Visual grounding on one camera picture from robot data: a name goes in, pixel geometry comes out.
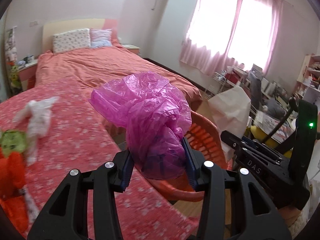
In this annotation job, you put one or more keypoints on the orange plastic bag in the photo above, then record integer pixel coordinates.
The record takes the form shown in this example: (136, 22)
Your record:
(12, 183)

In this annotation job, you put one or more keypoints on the pink striped pillow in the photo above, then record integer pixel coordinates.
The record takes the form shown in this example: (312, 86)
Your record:
(101, 38)

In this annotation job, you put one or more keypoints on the right nightstand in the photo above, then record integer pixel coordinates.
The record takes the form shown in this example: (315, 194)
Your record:
(132, 48)

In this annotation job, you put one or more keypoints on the hanging plush toys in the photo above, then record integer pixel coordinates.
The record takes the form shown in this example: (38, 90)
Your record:
(11, 61)

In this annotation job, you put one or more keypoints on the orange plastic laundry basket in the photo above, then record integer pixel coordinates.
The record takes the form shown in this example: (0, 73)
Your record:
(197, 159)

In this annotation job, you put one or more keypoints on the beige wooden headboard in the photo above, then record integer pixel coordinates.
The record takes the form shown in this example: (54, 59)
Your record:
(51, 28)

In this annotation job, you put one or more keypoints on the pink window curtain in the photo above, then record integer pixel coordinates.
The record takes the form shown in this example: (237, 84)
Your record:
(238, 33)

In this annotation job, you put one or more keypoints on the white bubble wrap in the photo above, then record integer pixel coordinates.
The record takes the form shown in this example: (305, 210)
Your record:
(39, 114)

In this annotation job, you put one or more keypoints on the red floral table cover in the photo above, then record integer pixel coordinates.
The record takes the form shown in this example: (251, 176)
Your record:
(77, 139)

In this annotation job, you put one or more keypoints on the floral white pillow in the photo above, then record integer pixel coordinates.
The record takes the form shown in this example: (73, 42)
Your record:
(71, 40)

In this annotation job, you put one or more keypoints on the pink white bookshelf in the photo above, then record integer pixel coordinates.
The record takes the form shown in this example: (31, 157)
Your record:
(307, 87)

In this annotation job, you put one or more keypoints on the white wire rack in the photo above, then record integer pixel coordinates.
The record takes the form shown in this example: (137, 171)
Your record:
(219, 83)

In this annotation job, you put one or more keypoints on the white bag on floor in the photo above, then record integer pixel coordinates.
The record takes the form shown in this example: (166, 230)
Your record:
(230, 110)

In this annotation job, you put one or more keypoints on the magenta plastic bag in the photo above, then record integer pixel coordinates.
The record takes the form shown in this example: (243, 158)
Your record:
(155, 115)

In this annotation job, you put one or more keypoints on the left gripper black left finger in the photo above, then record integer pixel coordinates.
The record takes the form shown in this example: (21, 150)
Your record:
(64, 216)

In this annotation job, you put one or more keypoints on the salmon bed duvet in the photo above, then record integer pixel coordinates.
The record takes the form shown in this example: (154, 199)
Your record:
(94, 67)

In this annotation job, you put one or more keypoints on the pink left nightstand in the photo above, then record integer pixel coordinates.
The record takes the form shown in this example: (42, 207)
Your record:
(27, 75)

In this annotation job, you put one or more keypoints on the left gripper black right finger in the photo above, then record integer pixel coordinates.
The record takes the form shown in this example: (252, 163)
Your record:
(253, 214)

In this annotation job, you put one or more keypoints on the light green plastic bag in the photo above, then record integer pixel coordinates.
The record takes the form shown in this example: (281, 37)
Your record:
(13, 141)

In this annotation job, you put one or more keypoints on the cluttered desk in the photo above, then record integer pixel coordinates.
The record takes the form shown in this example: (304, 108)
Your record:
(265, 111)

